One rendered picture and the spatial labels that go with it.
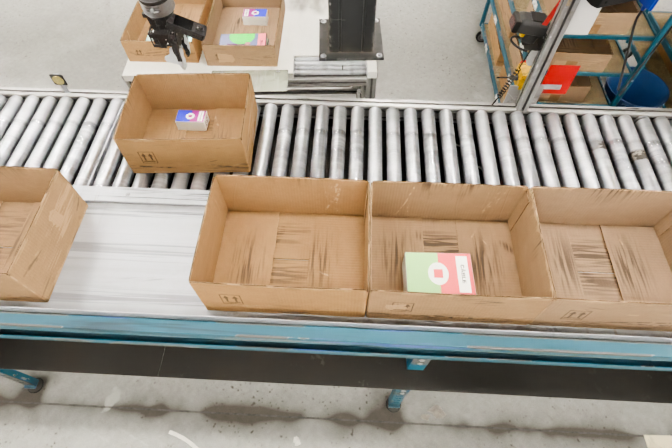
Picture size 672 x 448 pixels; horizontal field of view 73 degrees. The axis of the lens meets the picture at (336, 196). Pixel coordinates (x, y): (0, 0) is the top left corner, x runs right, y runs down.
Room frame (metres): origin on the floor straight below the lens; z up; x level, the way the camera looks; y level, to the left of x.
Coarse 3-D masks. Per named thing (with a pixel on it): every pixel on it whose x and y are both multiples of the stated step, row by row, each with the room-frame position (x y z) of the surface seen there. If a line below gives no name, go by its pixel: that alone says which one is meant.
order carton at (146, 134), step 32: (128, 96) 1.10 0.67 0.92; (160, 96) 1.20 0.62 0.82; (192, 96) 1.20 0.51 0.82; (224, 96) 1.20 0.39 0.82; (128, 128) 1.01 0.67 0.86; (160, 128) 1.10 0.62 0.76; (224, 128) 1.10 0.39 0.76; (128, 160) 0.91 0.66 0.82; (160, 160) 0.91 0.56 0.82; (192, 160) 0.91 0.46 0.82; (224, 160) 0.91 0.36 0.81
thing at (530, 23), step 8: (512, 16) 1.28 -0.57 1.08; (520, 16) 1.26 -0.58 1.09; (528, 16) 1.26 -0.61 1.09; (536, 16) 1.26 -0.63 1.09; (544, 16) 1.27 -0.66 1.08; (512, 24) 1.25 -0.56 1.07; (520, 24) 1.24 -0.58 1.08; (528, 24) 1.23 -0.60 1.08; (536, 24) 1.23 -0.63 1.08; (512, 32) 1.24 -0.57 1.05; (520, 32) 1.23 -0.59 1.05; (528, 32) 1.23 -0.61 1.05; (536, 32) 1.23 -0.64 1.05; (544, 32) 1.23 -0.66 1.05; (520, 40) 1.26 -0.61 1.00; (528, 40) 1.24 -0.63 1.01
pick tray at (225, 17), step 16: (224, 0) 1.82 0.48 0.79; (240, 0) 1.82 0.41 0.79; (256, 0) 1.81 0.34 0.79; (272, 0) 1.81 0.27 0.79; (224, 16) 1.75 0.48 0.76; (240, 16) 1.75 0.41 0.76; (272, 16) 1.75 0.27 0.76; (208, 32) 1.55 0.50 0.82; (224, 32) 1.64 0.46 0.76; (240, 32) 1.64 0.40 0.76; (256, 32) 1.64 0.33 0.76; (272, 32) 1.64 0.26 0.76; (208, 48) 1.44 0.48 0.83; (224, 48) 1.44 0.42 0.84; (240, 48) 1.44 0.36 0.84; (256, 48) 1.43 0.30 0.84; (272, 48) 1.43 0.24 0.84; (208, 64) 1.44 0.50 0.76; (224, 64) 1.44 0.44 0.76; (240, 64) 1.44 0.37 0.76; (256, 64) 1.44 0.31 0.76; (272, 64) 1.43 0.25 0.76
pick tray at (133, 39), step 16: (176, 0) 1.84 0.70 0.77; (192, 0) 1.84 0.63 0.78; (208, 0) 1.76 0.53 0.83; (192, 16) 1.75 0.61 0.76; (208, 16) 1.71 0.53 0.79; (128, 32) 1.55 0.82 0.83; (144, 32) 1.64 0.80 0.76; (128, 48) 1.47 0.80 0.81; (144, 48) 1.47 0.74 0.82; (160, 48) 1.46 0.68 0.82; (192, 48) 1.46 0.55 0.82
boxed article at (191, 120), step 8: (184, 112) 1.14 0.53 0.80; (192, 112) 1.14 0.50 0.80; (200, 112) 1.14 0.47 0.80; (176, 120) 1.10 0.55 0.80; (184, 120) 1.10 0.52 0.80; (192, 120) 1.10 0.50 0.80; (200, 120) 1.10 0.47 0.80; (208, 120) 1.13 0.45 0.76; (184, 128) 1.10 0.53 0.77; (192, 128) 1.09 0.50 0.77; (200, 128) 1.09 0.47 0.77
